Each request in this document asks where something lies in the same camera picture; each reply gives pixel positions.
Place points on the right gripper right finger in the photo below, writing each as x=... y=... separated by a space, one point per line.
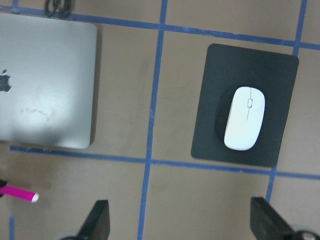
x=266 y=223

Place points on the black mousepad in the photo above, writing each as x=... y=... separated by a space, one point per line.
x=226 y=69

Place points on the silver laptop notebook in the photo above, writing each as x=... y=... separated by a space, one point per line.
x=47 y=76

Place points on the orange desk lamp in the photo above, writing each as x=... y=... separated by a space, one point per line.
x=58 y=8

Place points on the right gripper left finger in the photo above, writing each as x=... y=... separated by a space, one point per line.
x=97 y=224

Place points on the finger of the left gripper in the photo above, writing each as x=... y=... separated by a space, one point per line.
x=3 y=183

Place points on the white computer mouse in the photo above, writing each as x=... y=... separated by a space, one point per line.
x=245 y=119

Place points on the pink marker pen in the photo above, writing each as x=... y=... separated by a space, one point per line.
x=19 y=193

